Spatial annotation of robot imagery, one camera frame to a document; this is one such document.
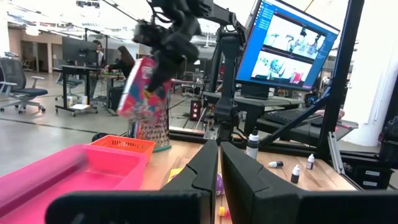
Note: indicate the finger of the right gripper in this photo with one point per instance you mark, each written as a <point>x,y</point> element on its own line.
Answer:
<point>158,77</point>

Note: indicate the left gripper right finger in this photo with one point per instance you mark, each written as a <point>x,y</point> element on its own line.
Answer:
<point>248,202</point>

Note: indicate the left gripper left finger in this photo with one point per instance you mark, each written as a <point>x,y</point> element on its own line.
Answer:
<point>192,199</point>

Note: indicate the red sauce bottle yellow cap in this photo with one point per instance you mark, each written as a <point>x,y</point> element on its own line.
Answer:
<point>223,211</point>

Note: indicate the small yellow carton box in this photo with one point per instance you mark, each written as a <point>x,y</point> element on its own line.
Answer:
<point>174,174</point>

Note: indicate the small red cereal box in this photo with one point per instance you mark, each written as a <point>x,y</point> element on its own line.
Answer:
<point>136,99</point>

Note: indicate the small white-capped dropper bottle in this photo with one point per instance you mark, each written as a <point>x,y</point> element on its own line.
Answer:
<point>275,164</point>
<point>310,164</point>
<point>295,177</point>

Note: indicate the large black dropper bottle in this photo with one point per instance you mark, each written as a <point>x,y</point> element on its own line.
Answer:
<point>252,147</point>

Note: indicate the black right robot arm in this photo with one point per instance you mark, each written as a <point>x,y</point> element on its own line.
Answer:
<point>230,77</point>

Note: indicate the spice jar purple label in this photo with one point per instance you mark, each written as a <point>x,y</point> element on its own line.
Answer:
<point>219,185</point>

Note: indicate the person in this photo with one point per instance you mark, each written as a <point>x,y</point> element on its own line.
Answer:
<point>99,53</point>
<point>124,62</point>

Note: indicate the computer tower red lights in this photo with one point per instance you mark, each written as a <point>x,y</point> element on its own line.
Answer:
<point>196,110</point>

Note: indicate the steel box grater teal trim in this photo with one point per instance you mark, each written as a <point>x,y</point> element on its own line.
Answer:
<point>155,133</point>

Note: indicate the grey metal mounting plate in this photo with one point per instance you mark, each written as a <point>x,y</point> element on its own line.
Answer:
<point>211,132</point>

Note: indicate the small orange plastic basket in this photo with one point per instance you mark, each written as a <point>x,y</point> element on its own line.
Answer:
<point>124,143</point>

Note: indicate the black office desk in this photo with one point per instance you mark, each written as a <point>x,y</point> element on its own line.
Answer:
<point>76,67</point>

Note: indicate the black office monitor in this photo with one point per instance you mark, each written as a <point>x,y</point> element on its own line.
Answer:
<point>77,51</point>

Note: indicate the blue office chair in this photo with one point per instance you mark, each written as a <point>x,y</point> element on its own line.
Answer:
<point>70,83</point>

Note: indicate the black keyboard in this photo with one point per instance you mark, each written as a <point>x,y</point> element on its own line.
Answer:
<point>286,115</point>

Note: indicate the black desk riser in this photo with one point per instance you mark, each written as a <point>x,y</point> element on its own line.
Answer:
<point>267,101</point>

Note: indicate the computer monitor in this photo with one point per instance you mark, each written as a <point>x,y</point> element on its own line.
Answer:
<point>286,46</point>

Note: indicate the pink plastic tray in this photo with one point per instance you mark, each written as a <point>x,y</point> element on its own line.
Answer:
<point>77,174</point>

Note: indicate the person's hand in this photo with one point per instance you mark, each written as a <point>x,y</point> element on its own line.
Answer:
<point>332,113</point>

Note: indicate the black box white labels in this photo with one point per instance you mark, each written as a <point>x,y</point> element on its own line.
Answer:
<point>370,177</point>

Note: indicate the grey office chair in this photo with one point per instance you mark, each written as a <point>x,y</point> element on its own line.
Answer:
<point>14,74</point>

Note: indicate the black storage bin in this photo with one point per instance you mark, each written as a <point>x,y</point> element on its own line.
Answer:
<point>390,146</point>

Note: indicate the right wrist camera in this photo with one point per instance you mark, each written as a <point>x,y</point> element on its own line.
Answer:
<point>146,32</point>

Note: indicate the black aluminium rig frame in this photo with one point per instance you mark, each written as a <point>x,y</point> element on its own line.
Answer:
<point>339,77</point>

